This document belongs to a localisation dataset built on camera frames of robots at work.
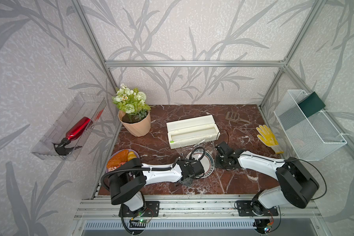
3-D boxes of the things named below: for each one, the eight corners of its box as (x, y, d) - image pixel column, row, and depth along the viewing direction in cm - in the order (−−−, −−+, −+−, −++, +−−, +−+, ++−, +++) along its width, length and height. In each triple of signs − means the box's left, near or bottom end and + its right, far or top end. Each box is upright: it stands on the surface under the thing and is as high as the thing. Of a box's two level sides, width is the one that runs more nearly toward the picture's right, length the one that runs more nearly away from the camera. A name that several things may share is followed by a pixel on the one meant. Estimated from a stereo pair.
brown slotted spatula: (225, 119, 115) (226, 117, 113) (225, 113, 119) (226, 110, 117) (249, 123, 112) (250, 121, 110) (248, 117, 116) (250, 114, 114)
